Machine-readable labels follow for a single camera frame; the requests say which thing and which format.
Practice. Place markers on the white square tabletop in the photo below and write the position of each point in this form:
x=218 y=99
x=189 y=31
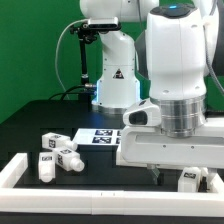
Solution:
x=121 y=162

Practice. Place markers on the black camera stand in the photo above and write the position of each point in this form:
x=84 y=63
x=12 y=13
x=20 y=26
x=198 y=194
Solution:
x=86 y=36

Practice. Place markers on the grey mounted camera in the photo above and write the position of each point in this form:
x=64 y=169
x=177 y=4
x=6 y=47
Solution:
x=102 y=25

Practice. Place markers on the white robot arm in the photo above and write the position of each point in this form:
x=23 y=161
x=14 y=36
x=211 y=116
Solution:
x=155 y=59

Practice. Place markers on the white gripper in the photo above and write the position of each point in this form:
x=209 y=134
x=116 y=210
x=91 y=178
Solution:
x=148 y=145

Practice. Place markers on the white tag base sheet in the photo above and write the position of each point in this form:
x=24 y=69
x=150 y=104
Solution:
x=86 y=136

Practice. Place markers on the white U-shaped fence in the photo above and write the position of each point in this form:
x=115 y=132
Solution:
x=96 y=202

